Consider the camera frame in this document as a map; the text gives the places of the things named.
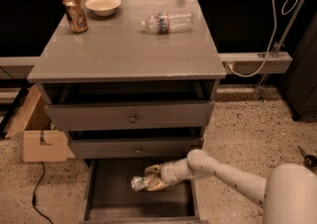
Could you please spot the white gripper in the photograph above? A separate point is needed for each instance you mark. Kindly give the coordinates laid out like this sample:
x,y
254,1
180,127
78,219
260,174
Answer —
x,y
167,172

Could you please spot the green 7up can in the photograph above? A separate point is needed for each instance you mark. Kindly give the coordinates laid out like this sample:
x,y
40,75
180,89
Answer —
x,y
148,182

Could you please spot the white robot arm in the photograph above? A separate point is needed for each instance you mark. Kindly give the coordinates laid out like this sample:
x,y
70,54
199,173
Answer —
x,y
287,196

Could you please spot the grey middle drawer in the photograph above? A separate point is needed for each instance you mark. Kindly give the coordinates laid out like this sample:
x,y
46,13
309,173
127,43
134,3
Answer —
x,y
134,148

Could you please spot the grey open bottom drawer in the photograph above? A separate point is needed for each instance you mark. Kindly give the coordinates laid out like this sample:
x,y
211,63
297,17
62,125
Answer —
x,y
110,199

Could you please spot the grey top drawer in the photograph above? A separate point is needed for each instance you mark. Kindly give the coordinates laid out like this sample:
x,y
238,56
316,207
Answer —
x,y
116,116

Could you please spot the grey drawer cabinet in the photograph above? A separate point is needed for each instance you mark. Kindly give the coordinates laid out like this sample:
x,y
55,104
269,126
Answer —
x,y
118,61

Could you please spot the gold soda can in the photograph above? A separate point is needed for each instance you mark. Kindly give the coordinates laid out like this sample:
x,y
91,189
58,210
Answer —
x,y
75,16

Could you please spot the cardboard box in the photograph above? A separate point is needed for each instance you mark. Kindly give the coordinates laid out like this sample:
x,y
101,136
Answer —
x,y
41,141

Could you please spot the clear plastic water bottle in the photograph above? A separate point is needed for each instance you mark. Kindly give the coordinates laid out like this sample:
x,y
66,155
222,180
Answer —
x,y
169,22

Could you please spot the black tool on floor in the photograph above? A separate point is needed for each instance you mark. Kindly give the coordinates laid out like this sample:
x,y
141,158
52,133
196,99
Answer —
x,y
309,160

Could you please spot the dark cabinet at right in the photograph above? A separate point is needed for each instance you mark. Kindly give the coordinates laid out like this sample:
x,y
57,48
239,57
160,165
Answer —
x,y
299,83

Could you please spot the white bowl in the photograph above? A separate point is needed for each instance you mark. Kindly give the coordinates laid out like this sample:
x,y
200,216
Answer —
x,y
103,8

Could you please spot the grey metal rail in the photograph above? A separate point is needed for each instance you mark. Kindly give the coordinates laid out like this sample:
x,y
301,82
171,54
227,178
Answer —
x,y
256,63

